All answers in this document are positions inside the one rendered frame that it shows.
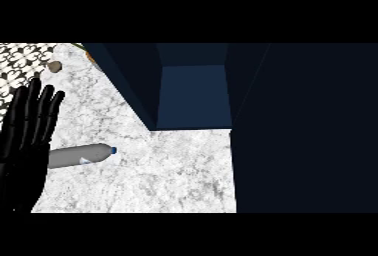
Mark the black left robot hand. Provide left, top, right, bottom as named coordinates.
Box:
left=0, top=77, right=67, bottom=214

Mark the grey water bottle blue cap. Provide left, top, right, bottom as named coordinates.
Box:
left=47, top=143, right=118, bottom=169

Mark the dark blue cabinet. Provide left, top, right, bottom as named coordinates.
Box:
left=81, top=43, right=272, bottom=132

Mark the dark blue cabinet door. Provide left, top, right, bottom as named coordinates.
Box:
left=231, top=43, right=378, bottom=214

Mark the small brown round object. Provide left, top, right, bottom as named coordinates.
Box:
left=46, top=60, right=64, bottom=74

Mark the orange green object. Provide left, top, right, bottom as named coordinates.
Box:
left=71, top=43, right=102, bottom=68

